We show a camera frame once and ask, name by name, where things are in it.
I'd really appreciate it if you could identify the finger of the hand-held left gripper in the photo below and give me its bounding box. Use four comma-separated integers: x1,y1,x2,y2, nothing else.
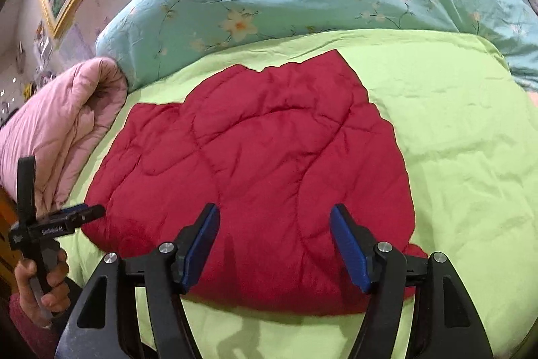
63,204,106,223

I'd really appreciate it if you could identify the red padded jacket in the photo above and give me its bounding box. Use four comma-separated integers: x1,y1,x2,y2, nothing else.
80,49,428,318

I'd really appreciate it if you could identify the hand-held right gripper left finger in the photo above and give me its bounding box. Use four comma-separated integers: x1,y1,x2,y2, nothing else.
54,203,221,359

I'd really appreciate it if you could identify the pink quilt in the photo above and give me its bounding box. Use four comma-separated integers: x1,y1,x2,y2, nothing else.
0,57,128,213

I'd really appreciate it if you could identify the light green bed blanket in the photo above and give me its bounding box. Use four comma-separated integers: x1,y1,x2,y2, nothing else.
59,29,538,359

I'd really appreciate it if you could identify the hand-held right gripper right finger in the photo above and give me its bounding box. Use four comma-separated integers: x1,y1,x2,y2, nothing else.
329,204,495,359

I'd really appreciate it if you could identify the person's left forearm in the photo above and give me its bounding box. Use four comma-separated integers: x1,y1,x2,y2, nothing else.
7,292,60,359

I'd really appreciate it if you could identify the person's left hand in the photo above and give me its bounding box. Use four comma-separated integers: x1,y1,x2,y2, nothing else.
14,247,70,328

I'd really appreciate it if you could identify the teal floral quilt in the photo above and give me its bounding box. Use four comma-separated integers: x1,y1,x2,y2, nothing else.
96,0,538,91

